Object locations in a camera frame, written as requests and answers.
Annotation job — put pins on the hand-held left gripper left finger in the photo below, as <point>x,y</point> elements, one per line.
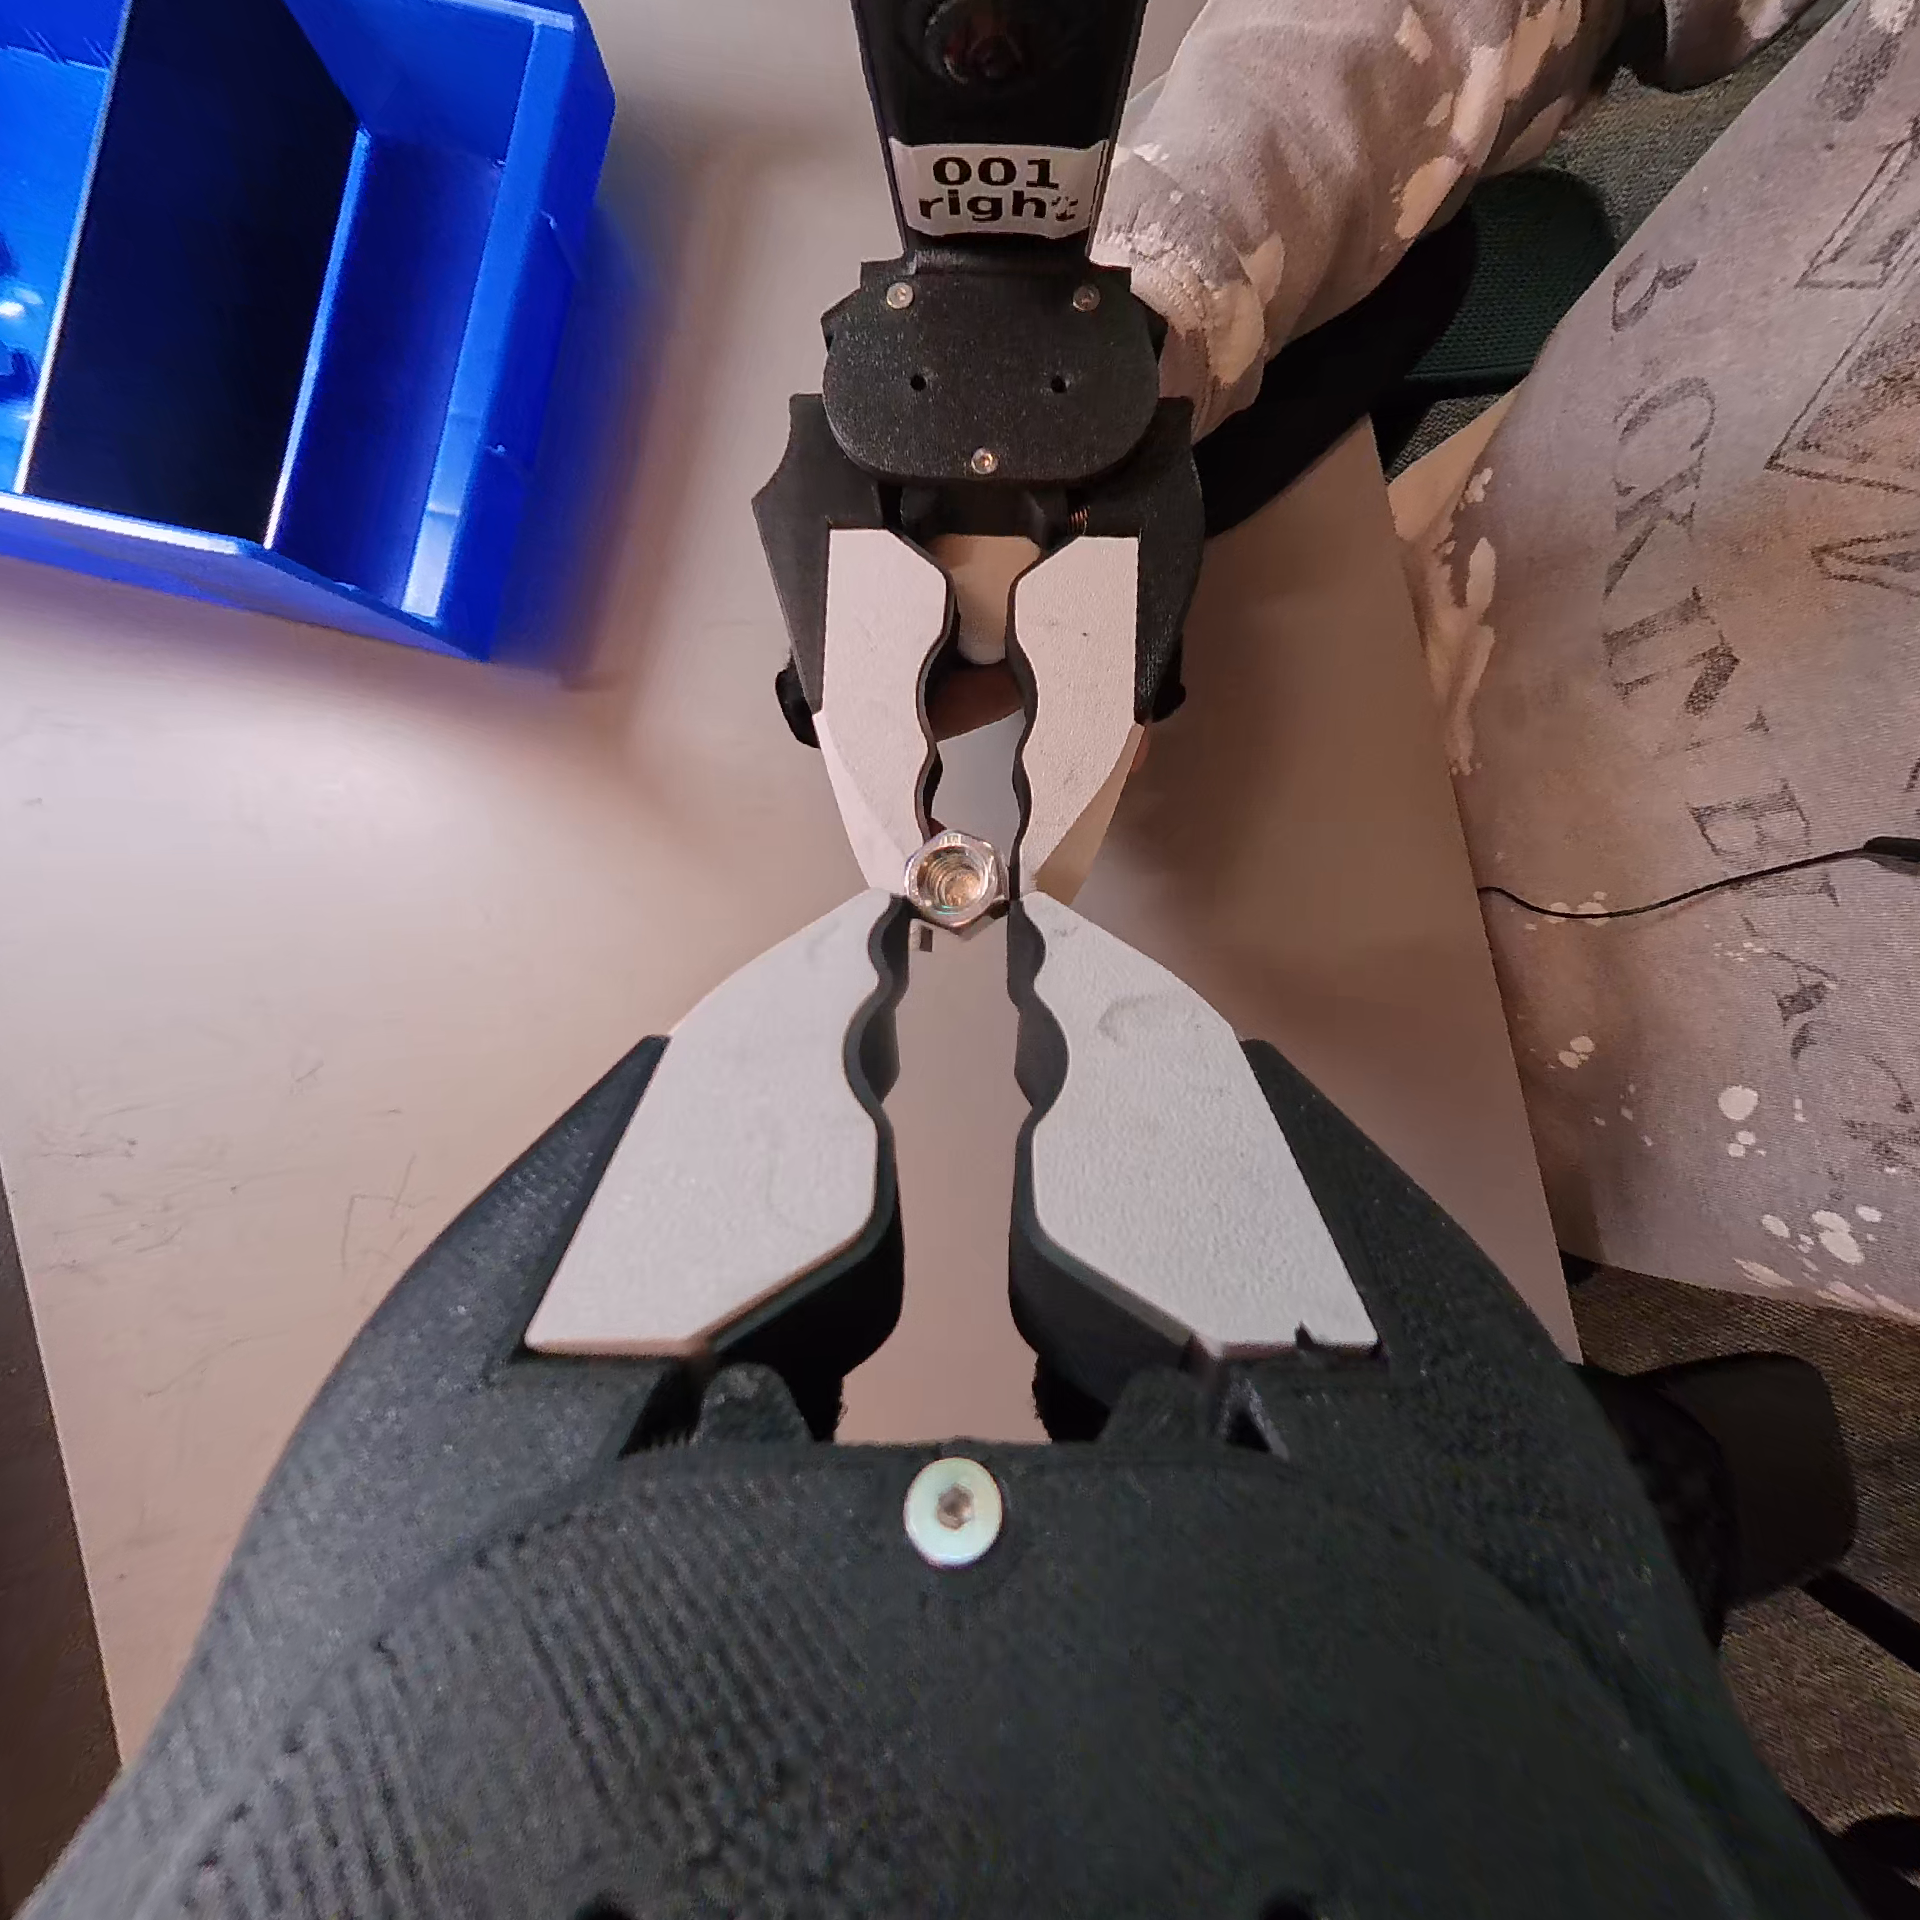
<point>721,1171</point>

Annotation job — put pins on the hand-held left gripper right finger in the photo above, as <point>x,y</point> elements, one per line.
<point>1171,1171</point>

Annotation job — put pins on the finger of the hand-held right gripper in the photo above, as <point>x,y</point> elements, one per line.
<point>879,675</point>
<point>1089,675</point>

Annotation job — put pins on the silver hex nut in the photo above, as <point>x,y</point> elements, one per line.
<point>917,884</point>

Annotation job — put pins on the person's right forearm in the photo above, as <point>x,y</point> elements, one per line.
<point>1319,148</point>

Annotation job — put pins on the person's right hand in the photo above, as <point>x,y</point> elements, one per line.
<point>980,701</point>

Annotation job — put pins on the black chair armrest pad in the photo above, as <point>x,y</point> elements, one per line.
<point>1291,481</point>

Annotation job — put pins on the blue plastic bin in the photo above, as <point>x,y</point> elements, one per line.
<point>511,225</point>

